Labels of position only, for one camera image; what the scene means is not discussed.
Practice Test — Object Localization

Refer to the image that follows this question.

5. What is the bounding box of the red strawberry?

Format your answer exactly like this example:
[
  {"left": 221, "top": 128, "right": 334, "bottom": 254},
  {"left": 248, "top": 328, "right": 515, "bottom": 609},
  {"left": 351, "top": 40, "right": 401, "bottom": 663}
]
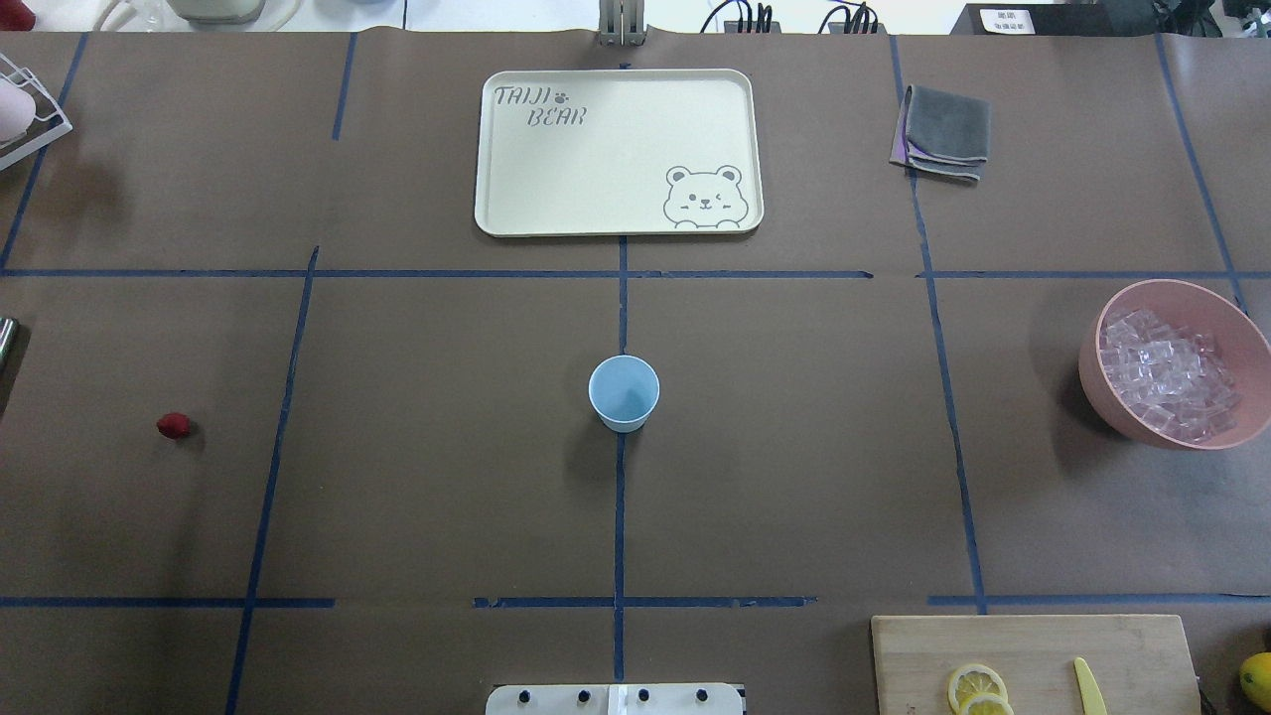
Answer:
[{"left": 155, "top": 411, "right": 194, "bottom": 442}]

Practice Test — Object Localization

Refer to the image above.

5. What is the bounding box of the clear ice cubes pile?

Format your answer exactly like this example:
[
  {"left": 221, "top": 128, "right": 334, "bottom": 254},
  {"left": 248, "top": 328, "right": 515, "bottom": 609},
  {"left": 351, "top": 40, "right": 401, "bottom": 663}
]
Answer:
[{"left": 1097, "top": 309, "right": 1242, "bottom": 444}]

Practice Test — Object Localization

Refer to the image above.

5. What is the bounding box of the light blue plastic cup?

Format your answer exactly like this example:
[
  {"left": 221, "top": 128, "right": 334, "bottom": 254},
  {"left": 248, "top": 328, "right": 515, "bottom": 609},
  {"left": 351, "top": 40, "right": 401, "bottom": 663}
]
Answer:
[{"left": 587, "top": 356, "right": 661, "bottom": 434}]

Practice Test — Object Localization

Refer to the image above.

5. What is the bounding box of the pink cup on rack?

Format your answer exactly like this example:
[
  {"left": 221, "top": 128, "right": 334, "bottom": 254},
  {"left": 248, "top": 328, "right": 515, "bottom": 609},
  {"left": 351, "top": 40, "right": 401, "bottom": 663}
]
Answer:
[{"left": 0, "top": 76, "right": 36, "bottom": 142}]

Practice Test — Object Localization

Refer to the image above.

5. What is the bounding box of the cream bear serving tray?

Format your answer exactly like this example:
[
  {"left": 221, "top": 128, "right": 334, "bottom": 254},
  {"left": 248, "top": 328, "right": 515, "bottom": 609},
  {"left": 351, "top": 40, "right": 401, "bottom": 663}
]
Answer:
[{"left": 474, "top": 69, "right": 766, "bottom": 237}]

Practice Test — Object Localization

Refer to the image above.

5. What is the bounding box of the grey folded cloth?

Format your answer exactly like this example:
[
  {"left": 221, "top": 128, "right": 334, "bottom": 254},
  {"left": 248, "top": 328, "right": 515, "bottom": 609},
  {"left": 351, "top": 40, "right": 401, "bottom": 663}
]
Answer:
[{"left": 888, "top": 84, "right": 991, "bottom": 183}]

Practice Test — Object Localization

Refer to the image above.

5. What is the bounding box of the lemon slices row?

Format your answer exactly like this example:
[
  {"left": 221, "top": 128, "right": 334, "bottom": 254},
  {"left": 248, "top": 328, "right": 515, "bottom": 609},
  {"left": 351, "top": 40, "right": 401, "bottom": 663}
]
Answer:
[{"left": 947, "top": 662, "right": 1014, "bottom": 714}]

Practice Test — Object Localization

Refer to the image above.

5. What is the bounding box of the pink bowl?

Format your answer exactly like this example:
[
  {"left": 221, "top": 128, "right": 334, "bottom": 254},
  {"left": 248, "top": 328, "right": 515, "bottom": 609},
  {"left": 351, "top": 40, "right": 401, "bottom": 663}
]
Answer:
[{"left": 1077, "top": 279, "right": 1270, "bottom": 452}]

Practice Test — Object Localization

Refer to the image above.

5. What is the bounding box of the yellow plastic knife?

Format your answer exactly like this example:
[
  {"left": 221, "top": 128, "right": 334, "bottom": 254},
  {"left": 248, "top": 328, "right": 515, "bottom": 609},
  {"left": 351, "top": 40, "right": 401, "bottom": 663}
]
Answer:
[{"left": 1071, "top": 657, "right": 1108, "bottom": 715}]

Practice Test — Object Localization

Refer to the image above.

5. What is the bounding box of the wooden cutting board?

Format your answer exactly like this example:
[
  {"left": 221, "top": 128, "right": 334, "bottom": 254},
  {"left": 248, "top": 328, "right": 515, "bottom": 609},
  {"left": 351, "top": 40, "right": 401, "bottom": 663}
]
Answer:
[{"left": 871, "top": 613, "right": 1201, "bottom": 714}]

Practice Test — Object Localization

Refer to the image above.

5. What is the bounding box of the whole yellow lemon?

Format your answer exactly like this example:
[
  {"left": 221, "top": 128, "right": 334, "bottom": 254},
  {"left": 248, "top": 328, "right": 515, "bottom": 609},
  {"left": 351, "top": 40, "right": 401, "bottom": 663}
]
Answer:
[{"left": 1238, "top": 652, "right": 1271, "bottom": 714}]

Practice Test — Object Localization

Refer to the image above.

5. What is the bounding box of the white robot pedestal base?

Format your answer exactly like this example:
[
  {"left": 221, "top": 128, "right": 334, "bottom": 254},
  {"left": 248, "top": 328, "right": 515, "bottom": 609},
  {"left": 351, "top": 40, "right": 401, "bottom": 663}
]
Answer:
[{"left": 486, "top": 682, "right": 749, "bottom": 714}]

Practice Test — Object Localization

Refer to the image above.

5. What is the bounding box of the white wire cup rack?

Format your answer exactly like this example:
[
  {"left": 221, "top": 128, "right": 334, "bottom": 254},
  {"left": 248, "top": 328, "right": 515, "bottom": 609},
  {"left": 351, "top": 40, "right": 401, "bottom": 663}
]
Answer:
[{"left": 1, "top": 55, "right": 72, "bottom": 171}]

